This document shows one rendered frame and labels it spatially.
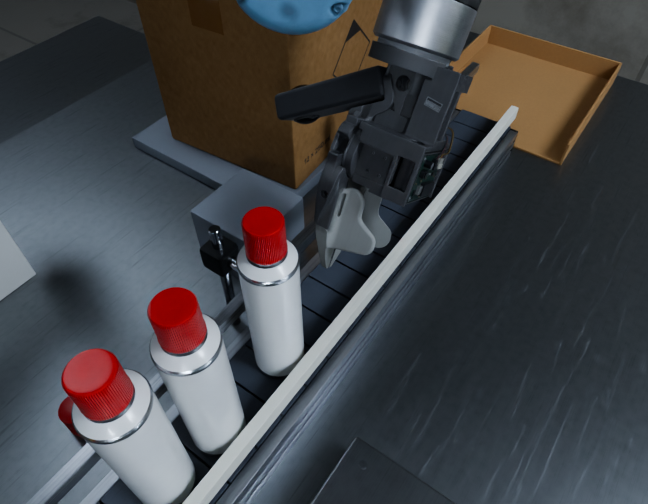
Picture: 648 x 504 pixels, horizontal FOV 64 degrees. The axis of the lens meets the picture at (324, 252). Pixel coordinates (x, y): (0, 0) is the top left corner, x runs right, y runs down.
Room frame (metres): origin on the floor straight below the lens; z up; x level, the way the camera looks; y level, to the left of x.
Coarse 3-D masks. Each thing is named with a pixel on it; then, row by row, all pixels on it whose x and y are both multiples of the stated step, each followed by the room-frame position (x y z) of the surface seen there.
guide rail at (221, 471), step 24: (504, 120) 0.64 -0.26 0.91; (480, 144) 0.59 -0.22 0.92; (432, 216) 0.45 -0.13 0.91; (408, 240) 0.41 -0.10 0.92; (384, 264) 0.37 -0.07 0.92; (360, 288) 0.34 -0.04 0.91; (360, 312) 0.32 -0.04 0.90; (336, 336) 0.28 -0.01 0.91; (312, 360) 0.25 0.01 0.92; (288, 384) 0.22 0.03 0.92; (264, 408) 0.20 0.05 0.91; (264, 432) 0.19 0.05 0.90; (240, 456) 0.16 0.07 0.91; (216, 480) 0.14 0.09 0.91
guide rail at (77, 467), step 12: (468, 72) 0.70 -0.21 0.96; (312, 228) 0.38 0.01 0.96; (300, 240) 0.36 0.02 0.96; (312, 240) 0.37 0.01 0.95; (300, 252) 0.36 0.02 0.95; (240, 300) 0.29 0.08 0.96; (228, 312) 0.27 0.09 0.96; (240, 312) 0.28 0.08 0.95; (228, 324) 0.27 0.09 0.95; (156, 384) 0.20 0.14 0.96; (156, 396) 0.19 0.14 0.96; (84, 456) 0.14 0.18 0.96; (96, 456) 0.14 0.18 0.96; (72, 468) 0.13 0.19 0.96; (84, 468) 0.13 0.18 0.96; (60, 480) 0.12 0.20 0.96; (72, 480) 0.13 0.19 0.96; (48, 492) 0.12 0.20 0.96; (60, 492) 0.12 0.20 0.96
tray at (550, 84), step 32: (512, 32) 1.01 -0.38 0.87; (480, 64) 0.95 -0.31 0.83; (512, 64) 0.95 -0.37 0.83; (544, 64) 0.95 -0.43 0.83; (576, 64) 0.93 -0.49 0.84; (608, 64) 0.90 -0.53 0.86; (480, 96) 0.83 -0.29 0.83; (512, 96) 0.83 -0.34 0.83; (544, 96) 0.83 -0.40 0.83; (576, 96) 0.83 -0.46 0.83; (512, 128) 0.74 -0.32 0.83; (544, 128) 0.74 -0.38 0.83; (576, 128) 0.74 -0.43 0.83
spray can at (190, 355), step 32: (160, 320) 0.18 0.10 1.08; (192, 320) 0.19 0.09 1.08; (160, 352) 0.18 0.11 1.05; (192, 352) 0.18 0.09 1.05; (224, 352) 0.20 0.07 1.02; (192, 384) 0.17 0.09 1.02; (224, 384) 0.18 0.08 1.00; (192, 416) 0.17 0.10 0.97; (224, 416) 0.18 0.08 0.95; (224, 448) 0.17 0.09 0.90
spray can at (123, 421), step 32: (96, 352) 0.16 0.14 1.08; (64, 384) 0.14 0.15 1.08; (96, 384) 0.14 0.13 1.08; (128, 384) 0.15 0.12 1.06; (96, 416) 0.13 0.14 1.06; (128, 416) 0.14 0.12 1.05; (160, 416) 0.15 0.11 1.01; (96, 448) 0.12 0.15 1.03; (128, 448) 0.13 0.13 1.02; (160, 448) 0.14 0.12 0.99; (128, 480) 0.12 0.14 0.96; (160, 480) 0.13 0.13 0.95; (192, 480) 0.15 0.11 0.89
